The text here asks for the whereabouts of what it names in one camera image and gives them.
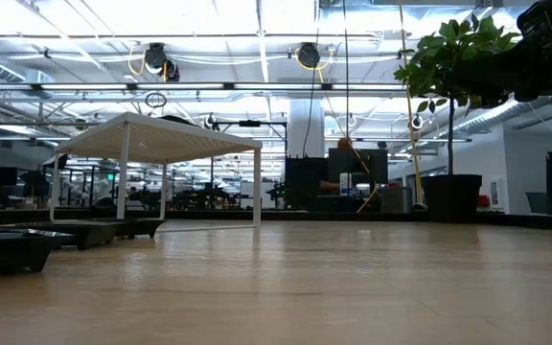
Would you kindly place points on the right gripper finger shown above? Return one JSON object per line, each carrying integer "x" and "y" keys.
{"x": 482, "y": 79}
{"x": 506, "y": 55}

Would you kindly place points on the small black square mini plate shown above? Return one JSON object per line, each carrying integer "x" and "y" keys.
{"x": 89, "y": 235}
{"x": 7, "y": 251}
{"x": 137, "y": 226}

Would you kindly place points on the red object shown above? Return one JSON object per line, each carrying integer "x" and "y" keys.
{"x": 483, "y": 200}

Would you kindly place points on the green potted plant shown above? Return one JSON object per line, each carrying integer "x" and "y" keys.
{"x": 451, "y": 199}

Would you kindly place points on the black computer monitor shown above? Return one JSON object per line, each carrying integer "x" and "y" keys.
{"x": 357, "y": 165}

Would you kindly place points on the person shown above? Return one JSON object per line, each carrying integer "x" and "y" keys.
{"x": 344, "y": 143}

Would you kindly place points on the white bottle blue label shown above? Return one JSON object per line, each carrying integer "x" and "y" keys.
{"x": 345, "y": 184}

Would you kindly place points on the black cabinet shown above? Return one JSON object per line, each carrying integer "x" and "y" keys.
{"x": 305, "y": 182}

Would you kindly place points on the black aluminium table frame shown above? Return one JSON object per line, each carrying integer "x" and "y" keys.
{"x": 520, "y": 220}

